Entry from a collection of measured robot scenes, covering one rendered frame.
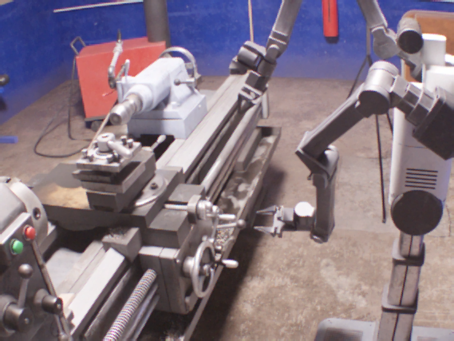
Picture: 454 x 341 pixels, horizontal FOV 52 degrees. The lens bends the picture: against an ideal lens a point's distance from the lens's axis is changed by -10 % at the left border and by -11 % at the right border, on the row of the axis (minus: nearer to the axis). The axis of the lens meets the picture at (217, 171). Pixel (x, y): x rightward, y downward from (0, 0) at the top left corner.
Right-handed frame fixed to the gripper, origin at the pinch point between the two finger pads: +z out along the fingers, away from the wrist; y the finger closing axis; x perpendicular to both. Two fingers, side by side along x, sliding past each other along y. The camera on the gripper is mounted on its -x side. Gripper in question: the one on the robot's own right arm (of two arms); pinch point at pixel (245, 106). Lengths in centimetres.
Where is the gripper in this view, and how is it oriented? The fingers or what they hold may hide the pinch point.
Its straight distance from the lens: 173.5
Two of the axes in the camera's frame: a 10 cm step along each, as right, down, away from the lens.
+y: -3.4, 4.7, -8.1
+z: -3.9, 7.2, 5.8
